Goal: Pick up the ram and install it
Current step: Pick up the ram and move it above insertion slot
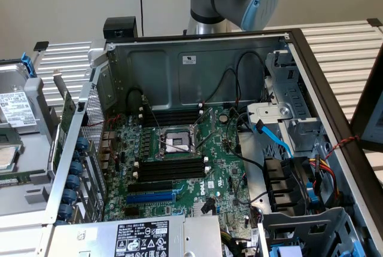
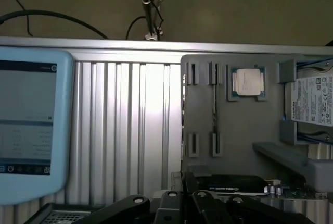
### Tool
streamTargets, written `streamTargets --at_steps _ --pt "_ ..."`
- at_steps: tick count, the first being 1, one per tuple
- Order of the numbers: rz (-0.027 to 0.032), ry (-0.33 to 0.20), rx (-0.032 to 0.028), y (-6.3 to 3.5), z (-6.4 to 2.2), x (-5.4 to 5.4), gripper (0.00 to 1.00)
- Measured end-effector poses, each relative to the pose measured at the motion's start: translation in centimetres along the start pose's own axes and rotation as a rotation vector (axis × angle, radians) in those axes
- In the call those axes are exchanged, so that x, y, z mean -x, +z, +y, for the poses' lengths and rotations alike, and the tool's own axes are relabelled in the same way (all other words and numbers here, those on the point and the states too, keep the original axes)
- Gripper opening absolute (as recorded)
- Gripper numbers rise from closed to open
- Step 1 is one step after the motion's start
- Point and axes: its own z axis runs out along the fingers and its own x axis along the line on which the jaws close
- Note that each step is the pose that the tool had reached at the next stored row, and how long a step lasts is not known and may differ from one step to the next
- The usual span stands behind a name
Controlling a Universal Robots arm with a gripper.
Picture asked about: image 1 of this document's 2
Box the blue expansion slot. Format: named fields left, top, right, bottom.
left=125, top=191, right=178, bottom=206

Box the blue plastic disk bracket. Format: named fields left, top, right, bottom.
left=20, top=53, right=38, bottom=80

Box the white case sticker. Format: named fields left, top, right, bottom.
left=181, top=54, right=199, bottom=65

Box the open grey PC case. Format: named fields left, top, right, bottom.
left=41, top=28, right=383, bottom=257

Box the thin black wire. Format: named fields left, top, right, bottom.
left=200, top=68, right=241, bottom=107
left=223, top=110, right=266, bottom=170

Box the black looped wire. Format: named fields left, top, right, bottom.
left=126, top=87, right=145, bottom=113

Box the silver hard disk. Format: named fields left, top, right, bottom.
left=0, top=62, right=40, bottom=128

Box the black box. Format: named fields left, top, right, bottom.
left=102, top=16, right=138, bottom=39

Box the silver CPU socket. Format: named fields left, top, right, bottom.
left=155, top=125, right=200, bottom=161

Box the thin steel locking lever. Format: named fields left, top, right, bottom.
left=157, top=139, right=193, bottom=153
left=142, top=95, right=162, bottom=129

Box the grey metal drive cage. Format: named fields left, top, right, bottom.
left=259, top=206, right=364, bottom=257

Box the silver socket cover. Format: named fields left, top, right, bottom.
left=193, top=108, right=217, bottom=152

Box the grey power supply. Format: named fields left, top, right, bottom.
left=44, top=214, right=224, bottom=257

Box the silver CPU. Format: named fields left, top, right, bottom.
left=0, top=146, right=23, bottom=171

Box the green Dell motherboard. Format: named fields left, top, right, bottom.
left=103, top=106, right=259, bottom=240

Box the yellow red black wire bundle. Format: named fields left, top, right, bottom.
left=309, top=154, right=342, bottom=200

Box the yellow green wire bundle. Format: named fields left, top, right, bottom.
left=220, top=229, right=241, bottom=252

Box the black hanging cable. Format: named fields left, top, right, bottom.
left=137, top=0, right=145, bottom=38

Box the blue flat wire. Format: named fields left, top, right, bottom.
left=253, top=120, right=296, bottom=159

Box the long black expansion slot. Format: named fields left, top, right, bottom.
left=127, top=180, right=174, bottom=195

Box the RAM slot with white latches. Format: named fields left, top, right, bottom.
left=138, top=109, right=205, bottom=123
left=133, top=155, right=209, bottom=172
left=132, top=166, right=211, bottom=183
left=138, top=103, right=202, bottom=114

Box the green RAM stick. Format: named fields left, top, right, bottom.
left=0, top=170, right=50, bottom=189

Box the silver metal disk bay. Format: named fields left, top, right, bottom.
left=247, top=50, right=326, bottom=159

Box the blue slot retainer clip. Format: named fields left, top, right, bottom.
left=69, top=159, right=84, bottom=176
left=58, top=203, right=73, bottom=219
left=62, top=188, right=77, bottom=205
left=66, top=175, right=81, bottom=191
left=75, top=136, right=91, bottom=154

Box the red and black twisted wire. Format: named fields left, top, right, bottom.
left=86, top=114, right=124, bottom=128
left=324, top=135, right=360, bottom=161

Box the silver finned heat sink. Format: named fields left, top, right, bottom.
left=192, top=200, right=217, bottom=217

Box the thick black wire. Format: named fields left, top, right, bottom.
left=234, top=51, right=268, bottom=105

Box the green graphics card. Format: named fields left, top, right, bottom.
left=51, top=88, right=78, bottom=172

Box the black fan shroud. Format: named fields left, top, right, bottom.
left=263, top=156, right=311, bottom=215

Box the dark framed monitor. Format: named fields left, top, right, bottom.
left=349, top=50, right=383, bottom=152

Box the grey parts rack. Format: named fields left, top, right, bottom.
left=0, top=56, right=65, bottom=219

